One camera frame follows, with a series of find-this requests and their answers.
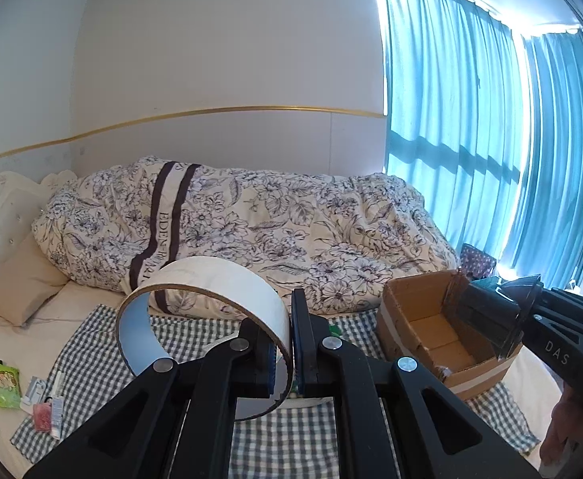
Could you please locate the white tape ring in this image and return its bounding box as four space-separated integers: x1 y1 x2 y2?
115 255 295 422

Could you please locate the black round band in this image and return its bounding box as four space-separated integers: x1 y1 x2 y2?
446 275 543 360

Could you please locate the person's right hand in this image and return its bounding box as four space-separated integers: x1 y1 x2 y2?
539 385 583 465

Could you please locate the checkered gingham cloth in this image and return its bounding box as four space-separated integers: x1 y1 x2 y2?
10 303 543 479

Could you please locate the brown cardboard box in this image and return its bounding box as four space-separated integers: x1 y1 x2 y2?
377 270 521 400

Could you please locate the polka dot bag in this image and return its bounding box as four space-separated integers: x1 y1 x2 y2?
460 243 497 280

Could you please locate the floral patterned duvet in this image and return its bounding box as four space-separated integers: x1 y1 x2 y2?
32 156 459 315

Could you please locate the pink small packet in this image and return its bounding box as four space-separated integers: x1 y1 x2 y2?
33 400 52 433

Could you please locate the green snack packet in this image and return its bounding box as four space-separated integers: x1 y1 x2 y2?
0 363 21 409

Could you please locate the beige pillow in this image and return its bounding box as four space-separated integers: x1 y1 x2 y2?
0 234 68 327

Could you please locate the teal window curtain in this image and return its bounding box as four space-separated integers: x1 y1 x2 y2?
378 0 583 290

